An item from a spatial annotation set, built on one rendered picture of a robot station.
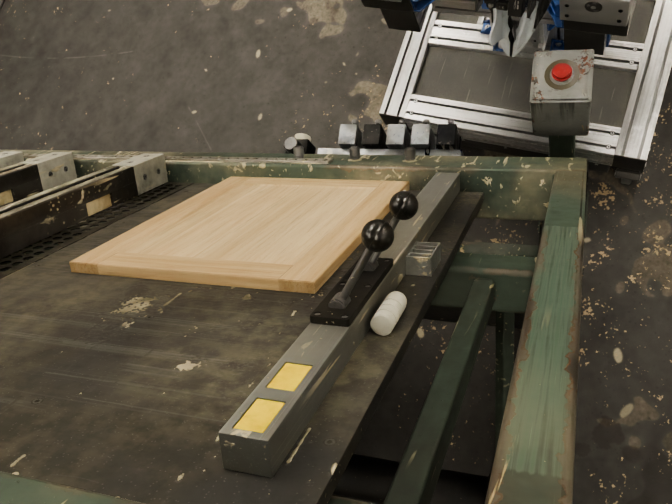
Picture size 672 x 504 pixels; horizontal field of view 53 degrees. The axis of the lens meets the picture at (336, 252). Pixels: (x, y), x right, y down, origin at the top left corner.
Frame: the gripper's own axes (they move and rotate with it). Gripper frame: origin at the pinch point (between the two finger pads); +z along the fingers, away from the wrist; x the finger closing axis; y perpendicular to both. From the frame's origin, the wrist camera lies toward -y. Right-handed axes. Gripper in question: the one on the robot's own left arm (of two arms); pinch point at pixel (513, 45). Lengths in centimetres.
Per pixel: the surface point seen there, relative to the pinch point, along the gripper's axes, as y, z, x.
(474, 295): 21.7, 30.9, 2.5
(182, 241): 30, 28, -48
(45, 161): 10, 44, -110
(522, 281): 14.4, 33.4, 8.2
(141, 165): 5, 42, -83
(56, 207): 30, 30, -79
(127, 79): -92, 103, -192
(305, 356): 55, 6, -6
